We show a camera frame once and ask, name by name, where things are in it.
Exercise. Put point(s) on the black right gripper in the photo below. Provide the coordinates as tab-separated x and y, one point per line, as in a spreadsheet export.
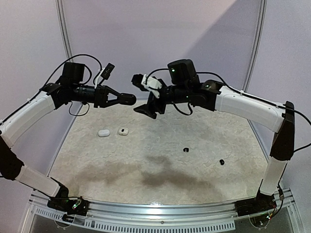
155	104

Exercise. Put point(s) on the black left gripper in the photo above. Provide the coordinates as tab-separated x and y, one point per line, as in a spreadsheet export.
101	101

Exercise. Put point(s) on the black earbud charging case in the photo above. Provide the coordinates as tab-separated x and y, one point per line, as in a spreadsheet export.
127	99

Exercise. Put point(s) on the white stem earbud charging case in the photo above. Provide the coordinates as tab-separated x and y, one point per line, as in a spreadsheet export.
123	131

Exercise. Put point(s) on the white oval earbud charging case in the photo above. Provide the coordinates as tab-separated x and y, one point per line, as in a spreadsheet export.
103	133

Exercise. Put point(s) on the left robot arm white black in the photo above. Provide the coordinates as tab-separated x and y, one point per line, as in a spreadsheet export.
68	88

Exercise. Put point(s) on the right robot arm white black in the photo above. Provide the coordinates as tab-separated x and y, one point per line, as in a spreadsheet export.
219	96

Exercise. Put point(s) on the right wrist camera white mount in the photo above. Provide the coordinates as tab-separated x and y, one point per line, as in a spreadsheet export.
146	83

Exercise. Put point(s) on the left aluminium wall post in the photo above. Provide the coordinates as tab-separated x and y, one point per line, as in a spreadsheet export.
63	27

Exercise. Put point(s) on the aluminium wall post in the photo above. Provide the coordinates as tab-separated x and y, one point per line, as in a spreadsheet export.
63	27
255	45

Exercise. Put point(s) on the right aluminium wall post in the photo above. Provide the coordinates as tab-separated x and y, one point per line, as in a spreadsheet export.
255	45

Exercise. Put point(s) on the aluminium front rail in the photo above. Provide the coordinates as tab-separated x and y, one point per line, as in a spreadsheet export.
110	217

